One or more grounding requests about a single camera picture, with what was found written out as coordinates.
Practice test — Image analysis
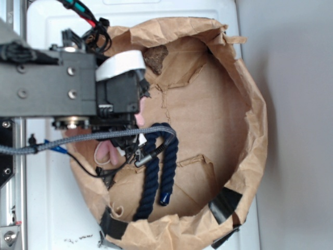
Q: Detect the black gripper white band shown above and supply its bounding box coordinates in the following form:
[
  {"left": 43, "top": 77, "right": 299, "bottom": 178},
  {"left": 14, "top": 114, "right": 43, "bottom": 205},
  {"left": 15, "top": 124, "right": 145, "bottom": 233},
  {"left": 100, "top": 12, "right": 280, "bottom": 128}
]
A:
[{"left": 89, "top": 49, "right": 152, "bottom": 157}]

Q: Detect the pink plush bunny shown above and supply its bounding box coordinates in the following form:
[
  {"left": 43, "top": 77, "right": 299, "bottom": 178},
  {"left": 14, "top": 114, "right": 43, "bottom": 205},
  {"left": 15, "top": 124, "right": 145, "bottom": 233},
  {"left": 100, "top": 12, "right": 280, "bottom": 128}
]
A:
[{"left": 94, "top": 97, "right": 147, "bottom": 166}]

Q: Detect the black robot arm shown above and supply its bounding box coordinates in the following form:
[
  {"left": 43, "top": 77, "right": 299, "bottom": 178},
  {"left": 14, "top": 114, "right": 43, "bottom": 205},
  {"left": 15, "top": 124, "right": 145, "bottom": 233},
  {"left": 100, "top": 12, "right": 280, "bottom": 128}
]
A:
[{"left": 1, "top": 22, "right": 149, "bottom": 155}]

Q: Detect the brown rock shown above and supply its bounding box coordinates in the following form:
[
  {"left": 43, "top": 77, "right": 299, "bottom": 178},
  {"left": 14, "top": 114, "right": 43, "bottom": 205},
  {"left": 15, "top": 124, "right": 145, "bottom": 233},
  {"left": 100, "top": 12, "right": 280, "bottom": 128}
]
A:
[{"left": 143, "top": 45, "right": 169, "bottom": 75}]

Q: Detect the brown paper bag container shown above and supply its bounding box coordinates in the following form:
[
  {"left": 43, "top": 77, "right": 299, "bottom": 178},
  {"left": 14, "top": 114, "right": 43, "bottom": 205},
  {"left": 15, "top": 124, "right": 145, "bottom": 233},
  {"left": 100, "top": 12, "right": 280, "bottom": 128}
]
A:
[{"left": 68, "top": 17, "right": 268, "bottom": 249}]

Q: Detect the black mounting plate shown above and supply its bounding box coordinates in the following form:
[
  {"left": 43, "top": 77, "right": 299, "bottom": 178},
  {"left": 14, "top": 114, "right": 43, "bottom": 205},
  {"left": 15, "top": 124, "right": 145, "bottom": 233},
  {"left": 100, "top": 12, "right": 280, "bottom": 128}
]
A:
[{"left": 1, "top": 119, "right": 15, "bottom": 188}]

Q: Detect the red green wire bundle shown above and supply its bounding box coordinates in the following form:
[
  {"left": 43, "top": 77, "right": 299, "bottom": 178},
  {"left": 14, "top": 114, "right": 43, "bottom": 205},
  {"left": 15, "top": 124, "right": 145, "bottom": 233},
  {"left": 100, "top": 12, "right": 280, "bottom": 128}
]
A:
[{"left": 56, "top": 0, "right": 112, "bottom": 57}]

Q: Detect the dark blue thick rope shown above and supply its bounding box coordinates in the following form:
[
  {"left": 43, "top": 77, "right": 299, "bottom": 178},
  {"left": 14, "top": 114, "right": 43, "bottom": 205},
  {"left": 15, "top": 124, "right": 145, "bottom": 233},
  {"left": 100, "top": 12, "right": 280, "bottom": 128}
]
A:
[{"left": 132, "top": 122, "right": 180, "bottom": 222}]

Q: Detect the grey braided cable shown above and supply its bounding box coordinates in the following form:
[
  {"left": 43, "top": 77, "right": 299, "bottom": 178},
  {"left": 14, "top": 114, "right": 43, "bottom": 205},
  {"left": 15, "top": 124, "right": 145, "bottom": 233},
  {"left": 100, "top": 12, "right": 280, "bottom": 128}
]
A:
[{"left": 0, "top": 123, "right": 176, "bottom": 168}]

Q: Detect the aluminium frame rail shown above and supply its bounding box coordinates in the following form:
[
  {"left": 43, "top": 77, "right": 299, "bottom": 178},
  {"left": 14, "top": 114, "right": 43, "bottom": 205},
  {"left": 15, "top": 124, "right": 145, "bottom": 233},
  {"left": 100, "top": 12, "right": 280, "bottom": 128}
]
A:
[{"left": 1, "top": 1, "right": 28, "bottom": 249}]

